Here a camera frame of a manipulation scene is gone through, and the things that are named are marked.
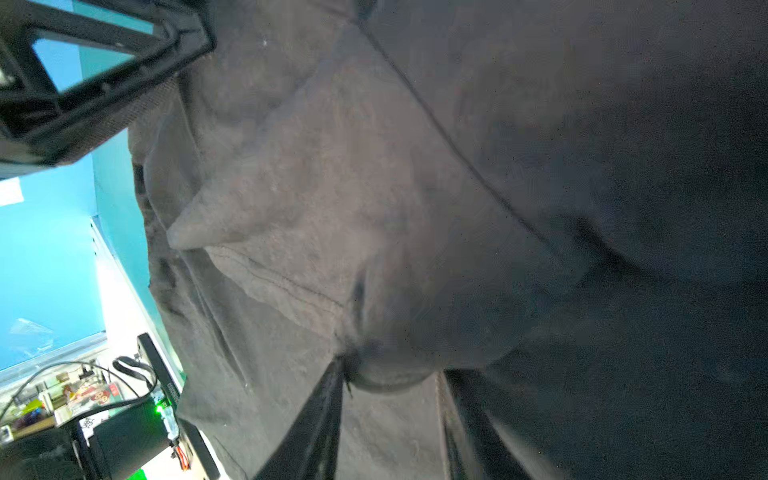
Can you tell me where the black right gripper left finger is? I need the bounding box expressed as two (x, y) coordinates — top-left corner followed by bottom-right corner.
(255, 357), (345, 480)

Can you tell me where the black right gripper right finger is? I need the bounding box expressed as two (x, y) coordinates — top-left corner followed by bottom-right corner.
(442, 370), (530, 479)

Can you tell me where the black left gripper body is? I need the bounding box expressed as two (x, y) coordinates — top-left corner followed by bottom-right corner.
(1, 1), (215, 179)

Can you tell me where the black printed t shirt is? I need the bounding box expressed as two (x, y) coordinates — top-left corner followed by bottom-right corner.
(129, 1), (767, 479)

